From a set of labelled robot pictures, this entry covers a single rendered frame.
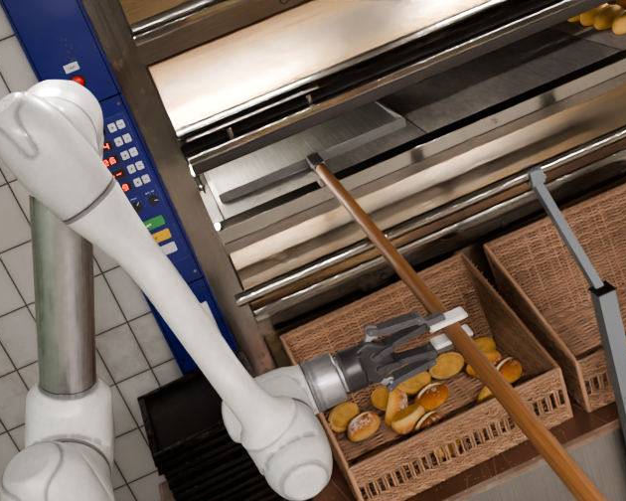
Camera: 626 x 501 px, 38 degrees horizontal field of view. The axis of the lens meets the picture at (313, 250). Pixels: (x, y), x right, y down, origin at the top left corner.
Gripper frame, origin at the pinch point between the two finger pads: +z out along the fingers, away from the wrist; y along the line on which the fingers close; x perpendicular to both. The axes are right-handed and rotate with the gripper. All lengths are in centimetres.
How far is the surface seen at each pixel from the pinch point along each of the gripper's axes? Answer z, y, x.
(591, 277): 39, 21, -28
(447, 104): 40, 0, -103
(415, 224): 9.5, 2.0, -45.8
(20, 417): -97, 27, -81
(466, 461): 1, 58, -34
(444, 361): 10, 54, -68
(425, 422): -3, 54, -48
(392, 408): -8, 53, -57
